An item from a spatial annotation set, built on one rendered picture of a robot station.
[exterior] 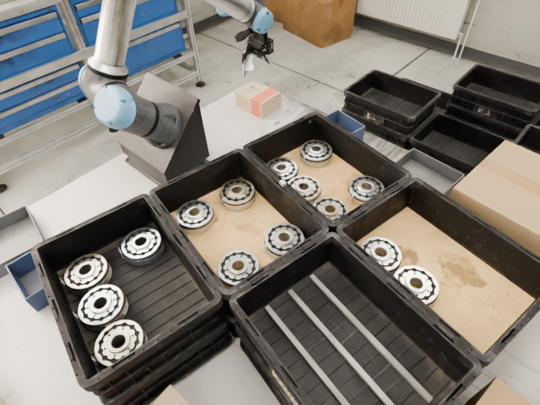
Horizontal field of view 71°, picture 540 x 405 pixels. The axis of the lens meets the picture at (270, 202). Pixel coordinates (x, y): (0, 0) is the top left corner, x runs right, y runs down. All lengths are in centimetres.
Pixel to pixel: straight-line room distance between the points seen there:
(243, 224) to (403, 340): 49
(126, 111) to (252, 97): 65
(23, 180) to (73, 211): 151
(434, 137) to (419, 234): 118
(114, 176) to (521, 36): 325
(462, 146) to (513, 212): 110
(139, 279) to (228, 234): 25
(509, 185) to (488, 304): 35
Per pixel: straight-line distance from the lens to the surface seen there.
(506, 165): 126
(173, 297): 95
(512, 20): 379
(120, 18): 122
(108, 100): 119
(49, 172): 289
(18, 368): 118
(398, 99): 224
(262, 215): 106
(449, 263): 104
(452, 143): 219
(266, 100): 163
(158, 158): 132
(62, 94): 283
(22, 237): 144
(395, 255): 98
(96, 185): 150
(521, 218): 112
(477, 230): 103
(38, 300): 121
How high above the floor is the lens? 163
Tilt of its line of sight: 47 degrees down
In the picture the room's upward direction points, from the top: 3 degrees counter-clockwise
